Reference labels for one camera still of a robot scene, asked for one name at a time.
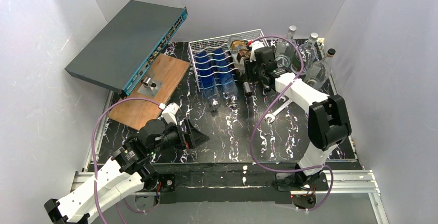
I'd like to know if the large silver wrench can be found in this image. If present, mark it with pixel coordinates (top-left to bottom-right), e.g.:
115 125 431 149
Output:
264 99 292 124

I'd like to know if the dark wine bottle left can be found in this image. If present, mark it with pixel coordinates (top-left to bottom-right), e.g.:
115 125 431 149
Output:
240 74 253 98

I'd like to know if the wooden board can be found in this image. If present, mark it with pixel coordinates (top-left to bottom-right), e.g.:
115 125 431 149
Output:
108 54 190 130

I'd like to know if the grey network switch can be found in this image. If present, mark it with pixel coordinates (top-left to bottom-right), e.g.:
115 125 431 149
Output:
65 0 187 99

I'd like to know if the blue bottle right bottom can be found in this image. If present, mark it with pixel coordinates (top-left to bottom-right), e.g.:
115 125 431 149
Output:
212 48 238 109

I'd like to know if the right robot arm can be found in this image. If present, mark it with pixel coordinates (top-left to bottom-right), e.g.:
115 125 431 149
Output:
245 47 351 191

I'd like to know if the metal plate with cylinder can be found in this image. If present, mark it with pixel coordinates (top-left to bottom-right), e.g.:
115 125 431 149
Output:
137 76 163 98

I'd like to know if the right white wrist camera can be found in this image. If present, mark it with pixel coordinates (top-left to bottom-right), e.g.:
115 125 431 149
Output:
248 41 265 62

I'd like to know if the aluminium frame rail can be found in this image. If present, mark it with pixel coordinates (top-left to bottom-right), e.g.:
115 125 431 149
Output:
63 89 390 224

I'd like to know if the amber labelled bottle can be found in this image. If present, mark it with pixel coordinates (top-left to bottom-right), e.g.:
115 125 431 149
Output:
227 36 251 74

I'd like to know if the blue bottle left bottom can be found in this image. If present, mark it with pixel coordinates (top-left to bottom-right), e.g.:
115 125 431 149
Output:
195 51 220 111

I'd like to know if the clear bottle blue label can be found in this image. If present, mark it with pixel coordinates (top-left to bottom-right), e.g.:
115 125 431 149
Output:
304 48 336 90

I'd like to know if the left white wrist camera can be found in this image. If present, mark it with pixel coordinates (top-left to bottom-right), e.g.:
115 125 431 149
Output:
159 103 180 125

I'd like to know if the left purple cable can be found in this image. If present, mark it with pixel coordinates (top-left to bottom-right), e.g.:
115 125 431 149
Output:
90 97 167 224

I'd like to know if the clear bottle green label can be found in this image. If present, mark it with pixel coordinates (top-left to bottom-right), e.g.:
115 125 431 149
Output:
275 25 297 68

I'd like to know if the white wire wine rack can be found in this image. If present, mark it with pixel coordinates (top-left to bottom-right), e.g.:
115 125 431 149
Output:
189 29 264 91

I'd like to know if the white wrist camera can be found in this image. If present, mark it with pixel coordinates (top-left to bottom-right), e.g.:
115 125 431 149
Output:
159 103 180 125
248 41 265 62

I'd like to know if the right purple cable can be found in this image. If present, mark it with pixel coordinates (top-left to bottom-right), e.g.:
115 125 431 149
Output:
249 36 334 212

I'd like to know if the purple cable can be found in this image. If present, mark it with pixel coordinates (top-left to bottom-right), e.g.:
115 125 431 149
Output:
249 36 334 212
90 97 167 224

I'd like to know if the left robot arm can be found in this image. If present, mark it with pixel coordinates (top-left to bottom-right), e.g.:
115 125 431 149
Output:
44 119 210 223

